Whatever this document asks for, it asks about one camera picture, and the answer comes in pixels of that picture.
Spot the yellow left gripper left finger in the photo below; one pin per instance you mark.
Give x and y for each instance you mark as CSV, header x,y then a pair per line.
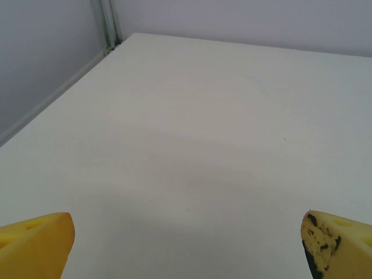
x,y
35,247

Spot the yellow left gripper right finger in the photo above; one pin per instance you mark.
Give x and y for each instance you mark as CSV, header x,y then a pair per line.
x,y
346,250

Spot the grey metal frame rail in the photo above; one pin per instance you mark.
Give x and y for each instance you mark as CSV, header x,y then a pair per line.
x,y
43,105

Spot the grey metal frame post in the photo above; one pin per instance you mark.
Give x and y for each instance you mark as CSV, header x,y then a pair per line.
x,y
107,20

